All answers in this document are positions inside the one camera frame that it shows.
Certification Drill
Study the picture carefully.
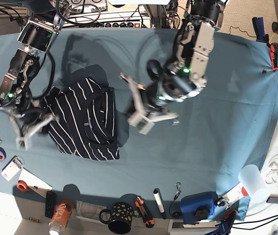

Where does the orange black clamp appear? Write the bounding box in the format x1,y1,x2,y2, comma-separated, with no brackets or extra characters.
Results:
270,43,278,71

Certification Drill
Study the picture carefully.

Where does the teal table cloth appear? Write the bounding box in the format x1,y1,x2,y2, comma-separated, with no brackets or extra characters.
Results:
0,28,278,216

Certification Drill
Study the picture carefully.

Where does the black remote control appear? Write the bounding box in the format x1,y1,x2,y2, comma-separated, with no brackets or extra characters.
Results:
45,191,57,219

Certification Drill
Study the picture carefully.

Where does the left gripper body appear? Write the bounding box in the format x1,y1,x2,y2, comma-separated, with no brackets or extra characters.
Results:
138,85,176,118

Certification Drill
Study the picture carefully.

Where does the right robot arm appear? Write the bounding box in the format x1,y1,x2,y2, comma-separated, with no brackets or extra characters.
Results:
0,0,72,138

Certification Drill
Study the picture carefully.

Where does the black lanyard with clip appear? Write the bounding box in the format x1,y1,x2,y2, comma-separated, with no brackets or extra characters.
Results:
169,183,181,219

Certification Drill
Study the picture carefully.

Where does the navy white striped t-shirt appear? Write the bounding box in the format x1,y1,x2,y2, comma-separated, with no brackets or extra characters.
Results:
40,77,120,161

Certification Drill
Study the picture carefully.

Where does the translucent plastic cup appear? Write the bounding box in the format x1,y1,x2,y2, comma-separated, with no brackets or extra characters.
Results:
238,164,270,204

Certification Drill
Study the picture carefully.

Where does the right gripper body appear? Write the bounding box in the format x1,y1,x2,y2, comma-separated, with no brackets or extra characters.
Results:
18,105,53,134

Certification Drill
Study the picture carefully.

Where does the white packaged card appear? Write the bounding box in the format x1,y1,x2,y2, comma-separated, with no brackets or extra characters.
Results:
1,155,25,182

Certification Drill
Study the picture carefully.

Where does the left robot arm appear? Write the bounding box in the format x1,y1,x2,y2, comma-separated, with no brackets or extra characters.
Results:
141,0,227,114

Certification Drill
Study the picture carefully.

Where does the white paper sheet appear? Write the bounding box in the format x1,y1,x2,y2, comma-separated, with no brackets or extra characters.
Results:
19,168,52,190

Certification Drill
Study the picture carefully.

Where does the purple tape roll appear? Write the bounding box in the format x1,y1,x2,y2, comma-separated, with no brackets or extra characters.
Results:
0,147,6,162

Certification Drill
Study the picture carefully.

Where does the orange black utility knife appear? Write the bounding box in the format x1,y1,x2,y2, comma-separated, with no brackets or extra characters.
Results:
135,196,154,229

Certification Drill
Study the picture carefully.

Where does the red tape roll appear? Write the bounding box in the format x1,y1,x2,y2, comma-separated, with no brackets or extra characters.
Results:
16,180,29,193

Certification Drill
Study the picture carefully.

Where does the orange drink bottle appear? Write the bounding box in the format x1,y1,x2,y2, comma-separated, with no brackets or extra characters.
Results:
49,199,74,235

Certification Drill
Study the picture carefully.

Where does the white red card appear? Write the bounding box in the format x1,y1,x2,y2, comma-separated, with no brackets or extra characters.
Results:
217,183,248,206

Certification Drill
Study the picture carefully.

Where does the white black marker pen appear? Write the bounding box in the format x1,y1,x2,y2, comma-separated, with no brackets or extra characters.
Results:
153,188,167,219

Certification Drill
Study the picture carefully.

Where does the black mug with yellow leaves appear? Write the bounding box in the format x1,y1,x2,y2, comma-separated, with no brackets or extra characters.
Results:
99,202,133,235

